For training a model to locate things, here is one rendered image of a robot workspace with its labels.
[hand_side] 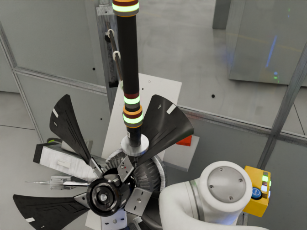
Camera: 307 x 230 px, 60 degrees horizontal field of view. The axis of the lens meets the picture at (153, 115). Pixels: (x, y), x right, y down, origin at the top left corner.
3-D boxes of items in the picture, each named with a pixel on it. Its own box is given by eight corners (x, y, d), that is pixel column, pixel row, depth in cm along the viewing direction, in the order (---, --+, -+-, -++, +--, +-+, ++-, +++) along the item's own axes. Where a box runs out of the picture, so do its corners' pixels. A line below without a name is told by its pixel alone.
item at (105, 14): (98, 24, 114) (95, 4, 108) (114, 23, 115) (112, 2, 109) (100, 34, 106) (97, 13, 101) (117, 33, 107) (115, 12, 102)
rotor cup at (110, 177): (96, 200, 96) (76, 212, 83) (105, 161, 95) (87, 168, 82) (133, 214, 91) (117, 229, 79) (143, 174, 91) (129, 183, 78)
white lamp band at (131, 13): (112, 8, 47) (111, 4, 46) (136, 6, 47) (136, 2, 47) (114, 17, 44) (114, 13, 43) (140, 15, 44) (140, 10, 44)
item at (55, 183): (54, 187, 104) (53, 177, 104) (67, 188, 102) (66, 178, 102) (49, 188, 102) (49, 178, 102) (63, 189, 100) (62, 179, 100)
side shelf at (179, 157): (141, 124, 163) (141, 121, 161) (198, 140, 153) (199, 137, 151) (124, 152, 147) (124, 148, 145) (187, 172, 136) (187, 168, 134)
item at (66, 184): (105, 188, 98) (27, 184, 108) (105, 182, 98) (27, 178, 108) (103, 189, 96) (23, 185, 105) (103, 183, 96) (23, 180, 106)
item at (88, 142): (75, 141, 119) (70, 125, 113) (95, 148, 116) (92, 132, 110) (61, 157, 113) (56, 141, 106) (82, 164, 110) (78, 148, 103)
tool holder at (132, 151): (118, 133, 71) (114, 104, 65) (144, 128, 72) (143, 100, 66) (123, 159, 65) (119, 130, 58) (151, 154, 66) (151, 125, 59)
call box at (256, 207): (240, 179, 117) (245, 164, 110) (264, 186, 114) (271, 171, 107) (234, 211, 105) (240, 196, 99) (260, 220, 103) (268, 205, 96)
